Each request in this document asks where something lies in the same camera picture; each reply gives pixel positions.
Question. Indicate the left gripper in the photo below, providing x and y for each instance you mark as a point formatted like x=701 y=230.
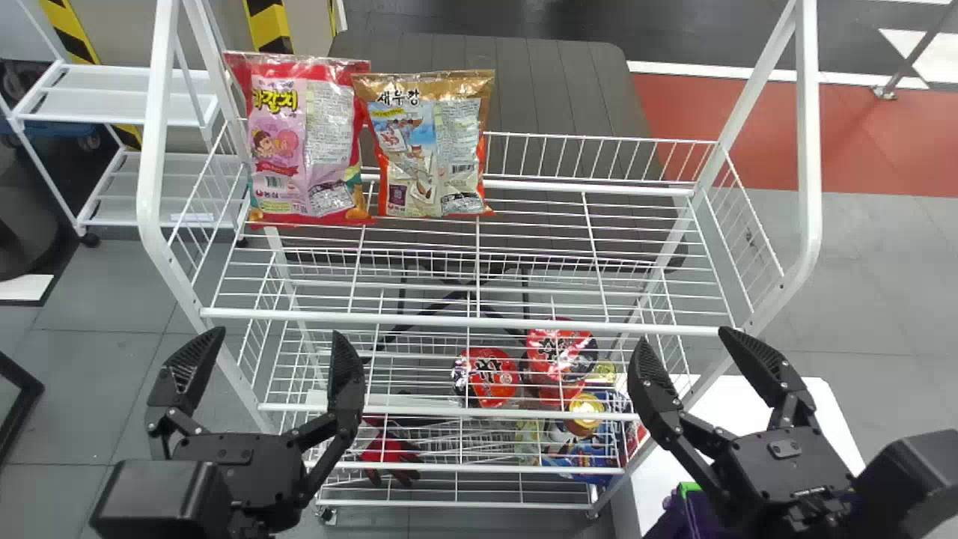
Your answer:
x=251 y=471

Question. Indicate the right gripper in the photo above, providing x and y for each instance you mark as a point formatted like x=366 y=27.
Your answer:
x=786 y=479

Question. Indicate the yellow can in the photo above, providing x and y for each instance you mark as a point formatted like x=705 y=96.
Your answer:
x=585 y=410

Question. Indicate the white slab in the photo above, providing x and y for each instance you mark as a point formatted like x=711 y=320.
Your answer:
x=831 y=419

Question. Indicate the blue snack packet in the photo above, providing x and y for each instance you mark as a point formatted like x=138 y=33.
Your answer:
x=591 y=458

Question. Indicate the purple crate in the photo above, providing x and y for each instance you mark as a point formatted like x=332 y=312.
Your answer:
x=673 y=520

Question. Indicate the red noodle cup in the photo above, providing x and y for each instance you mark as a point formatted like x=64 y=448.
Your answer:
x=490 y=376
x=560 y=352

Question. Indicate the red snack packet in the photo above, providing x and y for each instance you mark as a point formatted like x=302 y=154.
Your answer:
x=299 y=150

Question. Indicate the orange snack packet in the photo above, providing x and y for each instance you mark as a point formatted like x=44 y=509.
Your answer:
x=430 y=150

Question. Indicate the white shelf trolley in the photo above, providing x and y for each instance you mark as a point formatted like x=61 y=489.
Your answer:
x=105 y=97

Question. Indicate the dark side table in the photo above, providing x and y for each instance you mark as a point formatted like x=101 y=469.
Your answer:
x=554 y=82

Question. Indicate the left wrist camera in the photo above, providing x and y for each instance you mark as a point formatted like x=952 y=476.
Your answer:
x=161 y=501

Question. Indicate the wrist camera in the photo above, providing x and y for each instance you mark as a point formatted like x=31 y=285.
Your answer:
x=161 y=501
x=909 y=486

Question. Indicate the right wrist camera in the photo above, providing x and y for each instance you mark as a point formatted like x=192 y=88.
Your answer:
x=909 y=486

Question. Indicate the yellow black striped post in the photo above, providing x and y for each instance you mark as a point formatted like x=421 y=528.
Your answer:
x=71 y=34
x=268 y=24

